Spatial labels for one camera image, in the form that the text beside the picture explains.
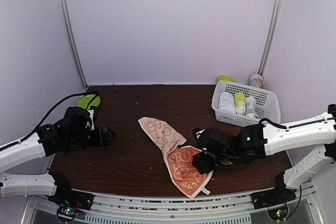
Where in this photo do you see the front metal rail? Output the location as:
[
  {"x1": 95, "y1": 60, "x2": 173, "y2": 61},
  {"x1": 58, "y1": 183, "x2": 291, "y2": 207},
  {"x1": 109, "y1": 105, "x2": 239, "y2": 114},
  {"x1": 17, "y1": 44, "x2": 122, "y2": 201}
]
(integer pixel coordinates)
[{"x1": 20, "y1": 191, "x2": 323, "y2": 224}]

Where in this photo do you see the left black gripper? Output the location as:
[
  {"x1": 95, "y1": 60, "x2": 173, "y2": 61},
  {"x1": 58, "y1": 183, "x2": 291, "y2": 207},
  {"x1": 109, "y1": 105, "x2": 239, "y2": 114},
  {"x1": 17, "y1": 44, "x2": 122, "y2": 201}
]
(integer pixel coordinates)
[{"x1": 67, "y1": 125, "x2": 115, "y2": 149}]

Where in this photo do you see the right aluminium frame post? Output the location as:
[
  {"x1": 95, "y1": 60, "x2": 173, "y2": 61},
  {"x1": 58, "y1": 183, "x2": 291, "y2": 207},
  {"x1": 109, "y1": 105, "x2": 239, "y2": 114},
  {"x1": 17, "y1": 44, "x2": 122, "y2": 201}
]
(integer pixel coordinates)
[{"x1": 258, "y1": 0, "x2": 284, "y2": 80}]

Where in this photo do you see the white rolled towel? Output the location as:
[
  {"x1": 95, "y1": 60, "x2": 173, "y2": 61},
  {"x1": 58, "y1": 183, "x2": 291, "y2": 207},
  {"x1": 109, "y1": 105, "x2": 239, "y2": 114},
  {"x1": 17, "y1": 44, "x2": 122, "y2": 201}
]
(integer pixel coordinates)
[{"x1": 217, "y1": 92, "x2": 235, "y2": 113}]

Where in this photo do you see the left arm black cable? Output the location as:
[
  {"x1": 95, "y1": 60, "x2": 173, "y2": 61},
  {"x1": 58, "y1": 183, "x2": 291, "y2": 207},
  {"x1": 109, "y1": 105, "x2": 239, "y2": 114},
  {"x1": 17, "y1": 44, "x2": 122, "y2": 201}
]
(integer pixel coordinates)
[{"x1": 0, "y1": 91, "x2": 100, "y2": 154}]

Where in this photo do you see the green rolled towel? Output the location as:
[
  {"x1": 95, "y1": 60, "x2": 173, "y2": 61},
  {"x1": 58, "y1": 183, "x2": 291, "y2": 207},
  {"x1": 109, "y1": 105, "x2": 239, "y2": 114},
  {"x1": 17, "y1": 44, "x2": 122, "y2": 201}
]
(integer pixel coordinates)
[{"x1": 234, "y1": 92, "x2": 246, "y2": 115}]

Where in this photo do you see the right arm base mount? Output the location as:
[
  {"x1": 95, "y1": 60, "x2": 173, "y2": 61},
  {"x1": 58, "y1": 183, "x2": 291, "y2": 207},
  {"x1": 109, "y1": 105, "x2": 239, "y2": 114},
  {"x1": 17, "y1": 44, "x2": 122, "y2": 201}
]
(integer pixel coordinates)
[{"x1": 250, "y1": 172, "x2": 296, "y2": 222}]

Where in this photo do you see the green plate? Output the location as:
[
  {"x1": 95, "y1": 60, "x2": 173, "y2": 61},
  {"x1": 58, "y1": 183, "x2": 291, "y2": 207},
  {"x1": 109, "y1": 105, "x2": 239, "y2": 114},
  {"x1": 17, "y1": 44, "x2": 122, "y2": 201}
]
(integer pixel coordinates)
[{"x1": 76, "y1": 94, "x2": 101, "y2": 110}]

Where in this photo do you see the left aluminium frame post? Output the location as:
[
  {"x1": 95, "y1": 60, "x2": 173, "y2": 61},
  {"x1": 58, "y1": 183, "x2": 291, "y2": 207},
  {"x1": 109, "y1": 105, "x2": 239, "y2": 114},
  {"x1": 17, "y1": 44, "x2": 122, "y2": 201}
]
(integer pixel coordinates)
[{"x1": 59, "y1": 0, "x2": 88, "y2": 89}]

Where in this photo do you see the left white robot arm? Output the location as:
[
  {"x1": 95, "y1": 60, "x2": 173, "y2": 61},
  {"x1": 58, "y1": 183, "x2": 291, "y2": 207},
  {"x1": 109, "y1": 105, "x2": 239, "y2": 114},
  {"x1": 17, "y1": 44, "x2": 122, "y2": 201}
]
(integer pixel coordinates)
[{"x1": 1, "y1": 107, "x2": 116, "y2": 205}]

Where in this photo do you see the orange patterned towel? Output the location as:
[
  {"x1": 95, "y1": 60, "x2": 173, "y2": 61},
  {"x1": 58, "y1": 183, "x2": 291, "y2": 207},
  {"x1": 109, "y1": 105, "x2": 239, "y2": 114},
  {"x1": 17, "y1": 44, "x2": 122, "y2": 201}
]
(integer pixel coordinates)
[{"x1": 138, "y1": 117, "x2": 213, "y2": 199}]

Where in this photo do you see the aluminium frame post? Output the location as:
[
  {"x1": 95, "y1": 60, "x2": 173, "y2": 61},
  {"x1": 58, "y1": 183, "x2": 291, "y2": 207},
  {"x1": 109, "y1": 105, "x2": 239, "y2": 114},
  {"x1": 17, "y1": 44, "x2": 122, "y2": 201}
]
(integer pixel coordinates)
[
  {"x1": 258, "y1": 0, "x2": 284, "y2": 80},
  {"x1": 59, "y1": 0, "x2": 88, "y2": 89}
]

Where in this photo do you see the small green bowl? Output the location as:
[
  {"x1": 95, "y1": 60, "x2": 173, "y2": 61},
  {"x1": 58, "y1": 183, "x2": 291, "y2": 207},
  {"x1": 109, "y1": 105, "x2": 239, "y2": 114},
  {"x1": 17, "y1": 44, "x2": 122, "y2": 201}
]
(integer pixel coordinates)
[{"x1": 217, "y1": 75, "x2": 235, "y2": 82}]

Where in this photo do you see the white plastic basket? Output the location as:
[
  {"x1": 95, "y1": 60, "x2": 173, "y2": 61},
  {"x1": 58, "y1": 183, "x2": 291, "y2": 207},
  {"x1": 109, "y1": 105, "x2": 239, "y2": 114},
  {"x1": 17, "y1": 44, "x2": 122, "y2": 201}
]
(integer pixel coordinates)
[{"x1": 212, "y1": 81, "x2": 281, "y2": 127}]

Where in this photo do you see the patterned paper cup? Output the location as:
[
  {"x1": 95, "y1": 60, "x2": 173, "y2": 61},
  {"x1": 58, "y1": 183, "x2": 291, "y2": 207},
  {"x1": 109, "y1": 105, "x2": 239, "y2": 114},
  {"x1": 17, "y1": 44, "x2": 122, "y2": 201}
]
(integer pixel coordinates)
[{"x1": 249, "y1": 73, "x2": 264, "y2": 88}]

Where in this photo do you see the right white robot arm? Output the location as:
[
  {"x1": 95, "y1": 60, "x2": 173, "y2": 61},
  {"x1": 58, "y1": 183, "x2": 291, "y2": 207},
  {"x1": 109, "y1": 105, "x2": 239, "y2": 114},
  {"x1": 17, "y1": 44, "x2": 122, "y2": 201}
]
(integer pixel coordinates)
[{"x1": 192, "y1": 104, "x2": 335, "y2": 204}]

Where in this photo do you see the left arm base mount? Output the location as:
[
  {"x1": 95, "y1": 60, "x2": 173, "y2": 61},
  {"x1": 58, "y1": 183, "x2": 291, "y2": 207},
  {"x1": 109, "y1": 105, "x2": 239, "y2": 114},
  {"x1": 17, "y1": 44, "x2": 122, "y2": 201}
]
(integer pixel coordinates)
[{"x1": 47, "y1": 172, "x2": 94, "y2": 223}]

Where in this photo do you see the blue polka dot towel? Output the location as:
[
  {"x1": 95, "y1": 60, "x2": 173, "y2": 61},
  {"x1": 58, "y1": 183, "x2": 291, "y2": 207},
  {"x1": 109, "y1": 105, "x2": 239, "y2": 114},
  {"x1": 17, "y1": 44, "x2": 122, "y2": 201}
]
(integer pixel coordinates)
[{"x1": 245, "y1": 96, "x2": 257, "y2": 119}]

